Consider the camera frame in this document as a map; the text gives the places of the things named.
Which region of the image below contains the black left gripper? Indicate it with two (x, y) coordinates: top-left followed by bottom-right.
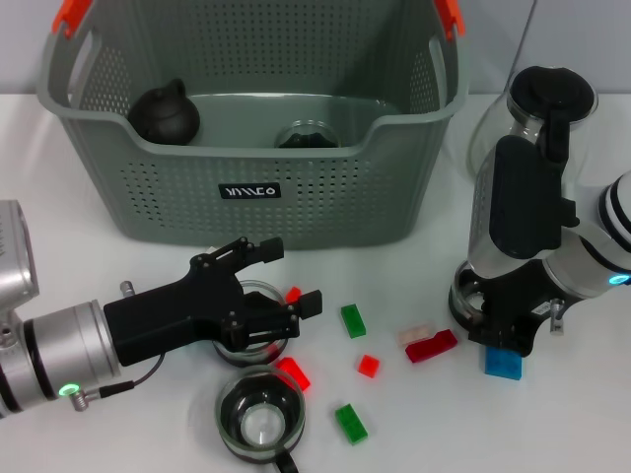
(104, 236), (324, 367)

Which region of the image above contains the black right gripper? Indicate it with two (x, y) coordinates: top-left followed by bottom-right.
(467, 260), (563, 359)

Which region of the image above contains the glass teacup black base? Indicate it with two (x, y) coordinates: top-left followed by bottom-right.
(273, 120), (341, 149)
(211, 279), (290, 369)
(448, 260), (489, 336)
(215, 365), (307, 473)

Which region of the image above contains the blue toy brick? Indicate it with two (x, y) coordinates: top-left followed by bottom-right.
(484, 347), (524, 381)

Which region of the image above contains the dark red toy brick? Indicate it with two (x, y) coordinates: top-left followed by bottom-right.
(404, 328), (458, 365)

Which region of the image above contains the grey perforated storage bin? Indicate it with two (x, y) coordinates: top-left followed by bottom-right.
(36, 0), (469, 247)

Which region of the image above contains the green toy brick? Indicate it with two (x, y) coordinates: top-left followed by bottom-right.
(339, 304), (369, 340)
(334, 403), (370, 446)

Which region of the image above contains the bright red long brick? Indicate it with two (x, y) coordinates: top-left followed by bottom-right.
(273, 357), (313, 394)

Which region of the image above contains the translucent white toy brick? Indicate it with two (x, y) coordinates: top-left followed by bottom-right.
(396, 322), (438, 349)

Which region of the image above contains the black clay teapot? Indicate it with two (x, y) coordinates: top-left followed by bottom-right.
(128, 78), (202, 147)

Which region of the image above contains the glass teapot black lid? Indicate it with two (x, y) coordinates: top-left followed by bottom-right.
(465, 65), (600, 198)

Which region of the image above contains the right arm cable connector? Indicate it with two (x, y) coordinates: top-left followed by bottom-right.
(549, 298), (568, 336)

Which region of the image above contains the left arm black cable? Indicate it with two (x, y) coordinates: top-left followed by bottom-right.
(71, 354), (167, 410)

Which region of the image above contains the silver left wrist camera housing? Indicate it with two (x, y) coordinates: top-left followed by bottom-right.
(0, 199), (40, 316)

